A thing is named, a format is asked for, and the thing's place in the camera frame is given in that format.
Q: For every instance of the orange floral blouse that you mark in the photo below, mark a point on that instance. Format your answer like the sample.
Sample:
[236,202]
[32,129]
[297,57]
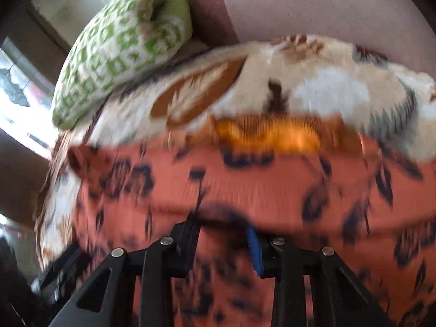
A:
[238,184]

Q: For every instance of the wooden door with stained glass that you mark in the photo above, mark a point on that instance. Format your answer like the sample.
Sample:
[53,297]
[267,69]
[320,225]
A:
[24,167]

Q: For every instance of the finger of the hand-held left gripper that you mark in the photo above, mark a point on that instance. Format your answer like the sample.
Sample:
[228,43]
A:
[253,252]
[184,248]

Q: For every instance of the brown fringed bed cover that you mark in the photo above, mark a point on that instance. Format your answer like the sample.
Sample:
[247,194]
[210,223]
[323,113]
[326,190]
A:
[59,141]

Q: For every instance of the leaf print blanket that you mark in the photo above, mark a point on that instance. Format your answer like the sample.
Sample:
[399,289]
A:
[306,85]

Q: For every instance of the pink bolster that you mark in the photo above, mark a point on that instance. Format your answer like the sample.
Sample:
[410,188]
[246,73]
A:
[306,6]

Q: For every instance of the green checked pillow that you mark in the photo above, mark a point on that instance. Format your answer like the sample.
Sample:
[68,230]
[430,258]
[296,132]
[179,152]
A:
[112,51]

